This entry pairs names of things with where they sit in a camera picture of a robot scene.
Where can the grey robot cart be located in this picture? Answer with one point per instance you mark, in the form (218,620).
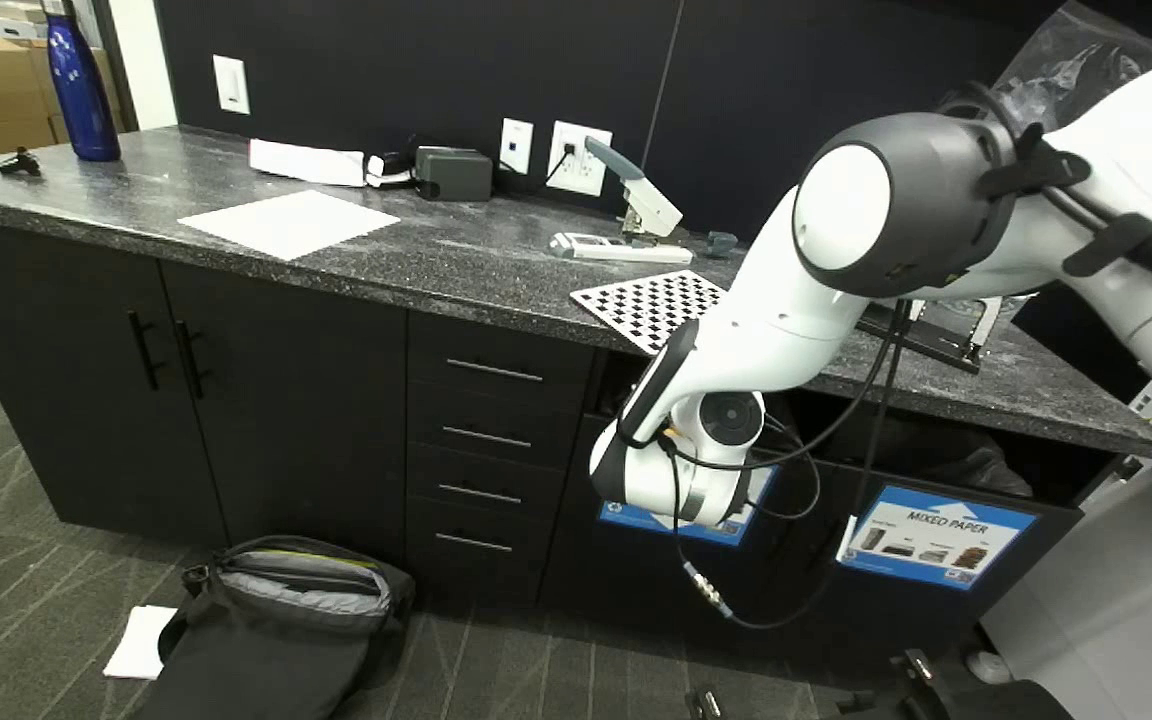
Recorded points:
(1111,614)

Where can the black cart foot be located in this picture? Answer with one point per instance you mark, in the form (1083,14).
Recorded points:
(929,681)

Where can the blue sign with upward arrow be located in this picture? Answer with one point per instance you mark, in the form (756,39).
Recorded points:
(934,539)

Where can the white wall plate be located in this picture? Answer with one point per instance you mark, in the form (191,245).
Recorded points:
(228,85)

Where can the white paper scrap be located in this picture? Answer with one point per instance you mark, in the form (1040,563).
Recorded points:
(141,642)

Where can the black bin door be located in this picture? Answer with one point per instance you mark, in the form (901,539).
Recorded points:
(601,584)
(800,600)

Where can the grey black backpack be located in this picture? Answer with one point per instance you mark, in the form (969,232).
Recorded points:
(268,642)

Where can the small white device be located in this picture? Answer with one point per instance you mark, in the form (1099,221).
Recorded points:
(608,245)

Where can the small black object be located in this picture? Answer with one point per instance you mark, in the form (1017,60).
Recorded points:
(19,164)

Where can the black cabinet drawer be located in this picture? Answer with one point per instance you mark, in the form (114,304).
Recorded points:
(476,572)
(488,412)
(498,344)
(483,468)

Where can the white frame post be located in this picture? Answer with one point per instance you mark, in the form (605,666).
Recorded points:
(141,60)

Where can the black power adapter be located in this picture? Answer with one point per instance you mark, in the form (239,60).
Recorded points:
(453,174)

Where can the small white wall outlet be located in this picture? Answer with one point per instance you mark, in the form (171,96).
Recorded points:
(514,146)

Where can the blue water bottle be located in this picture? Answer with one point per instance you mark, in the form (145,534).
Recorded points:
(83,95)

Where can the flat white paper sheet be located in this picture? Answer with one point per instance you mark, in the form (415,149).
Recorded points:
(290,221)

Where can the white rectangular box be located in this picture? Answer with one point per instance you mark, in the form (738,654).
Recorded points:
(305,163)

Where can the blue sign with downward arrow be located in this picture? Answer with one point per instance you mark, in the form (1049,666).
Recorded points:
(628,523)

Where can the black cabinet door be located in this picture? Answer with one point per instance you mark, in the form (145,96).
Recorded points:
(296,402)
(57,372)

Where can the small grey block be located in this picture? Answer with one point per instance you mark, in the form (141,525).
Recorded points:
(720,245)

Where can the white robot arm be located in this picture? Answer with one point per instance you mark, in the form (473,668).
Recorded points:
(788,304)

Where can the clear plastic bag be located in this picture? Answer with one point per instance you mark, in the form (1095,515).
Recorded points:
(1071,60)

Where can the large white wall outlet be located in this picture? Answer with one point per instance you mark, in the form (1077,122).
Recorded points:
(577,159)

